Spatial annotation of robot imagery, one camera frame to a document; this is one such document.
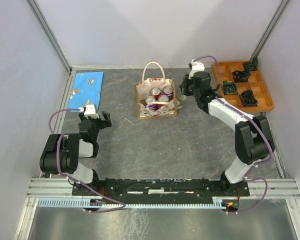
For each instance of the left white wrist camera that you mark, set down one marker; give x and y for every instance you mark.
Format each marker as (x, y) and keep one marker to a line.
(89, 110)

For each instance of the purple soda can back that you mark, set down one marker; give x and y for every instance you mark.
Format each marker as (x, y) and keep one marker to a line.
(168, 90)

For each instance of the purple soda can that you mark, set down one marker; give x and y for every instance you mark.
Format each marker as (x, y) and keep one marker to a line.
(151, 103)
(168, 90)

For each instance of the clear glass beverage bottle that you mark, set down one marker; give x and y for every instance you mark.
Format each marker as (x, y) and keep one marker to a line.
(181, 101)

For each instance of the black rolled sock lower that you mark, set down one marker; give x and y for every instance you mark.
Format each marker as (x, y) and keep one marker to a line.
(248, 99)

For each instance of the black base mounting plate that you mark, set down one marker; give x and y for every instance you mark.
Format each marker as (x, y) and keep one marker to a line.
(169, 191)

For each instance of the purple soda can front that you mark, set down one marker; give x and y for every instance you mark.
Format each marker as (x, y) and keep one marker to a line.
(151, 103)

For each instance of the red soda can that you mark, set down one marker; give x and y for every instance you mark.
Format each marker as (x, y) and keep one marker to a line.
(163, 99)
(156, 92)

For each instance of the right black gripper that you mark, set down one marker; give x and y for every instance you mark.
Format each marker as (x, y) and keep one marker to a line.
(183, 85)

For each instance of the dark rolled sock corner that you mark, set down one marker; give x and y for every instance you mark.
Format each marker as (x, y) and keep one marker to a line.
(251, 65)

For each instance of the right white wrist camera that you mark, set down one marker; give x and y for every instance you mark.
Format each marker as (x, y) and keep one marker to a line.
(196, 67)

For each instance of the blue patterned cloth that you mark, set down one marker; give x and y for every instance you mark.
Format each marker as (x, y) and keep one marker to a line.
(86, 89)

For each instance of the red soda can front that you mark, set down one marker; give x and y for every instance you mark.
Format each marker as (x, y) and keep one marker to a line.
(163, 99)

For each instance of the black rolled sock upper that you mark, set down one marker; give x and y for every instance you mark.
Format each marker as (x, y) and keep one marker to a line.
(241, 76)

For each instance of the blue green rolled sock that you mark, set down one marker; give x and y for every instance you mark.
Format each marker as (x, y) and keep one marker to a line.
(229, 88)

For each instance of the blue slotted cable duct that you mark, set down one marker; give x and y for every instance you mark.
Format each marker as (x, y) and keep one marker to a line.
(90, 203)

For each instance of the black rolled sock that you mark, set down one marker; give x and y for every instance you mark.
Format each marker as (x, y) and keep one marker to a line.
(248, 99)
(241, 76)

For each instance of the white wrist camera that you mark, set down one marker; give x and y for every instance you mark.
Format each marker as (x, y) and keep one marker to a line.
(89, 110)
(196, 67)

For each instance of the red soda can back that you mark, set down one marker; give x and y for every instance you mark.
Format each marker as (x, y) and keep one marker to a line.
(156, 92)

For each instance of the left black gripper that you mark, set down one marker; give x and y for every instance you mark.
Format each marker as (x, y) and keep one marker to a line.
(104, 123)

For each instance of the aluminium front frame rail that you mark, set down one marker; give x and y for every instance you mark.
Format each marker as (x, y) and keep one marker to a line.
(283, 188)

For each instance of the patterned canvas tote bag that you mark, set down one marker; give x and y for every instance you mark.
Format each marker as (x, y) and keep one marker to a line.
(142, 91)

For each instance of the orange wooden divider tray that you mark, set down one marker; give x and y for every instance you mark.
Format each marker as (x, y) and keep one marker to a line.
(255, 83)

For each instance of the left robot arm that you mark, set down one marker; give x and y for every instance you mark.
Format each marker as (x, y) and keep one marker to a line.
(61, 154)

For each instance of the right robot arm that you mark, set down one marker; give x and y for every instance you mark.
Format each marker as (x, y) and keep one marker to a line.
(253, 140)

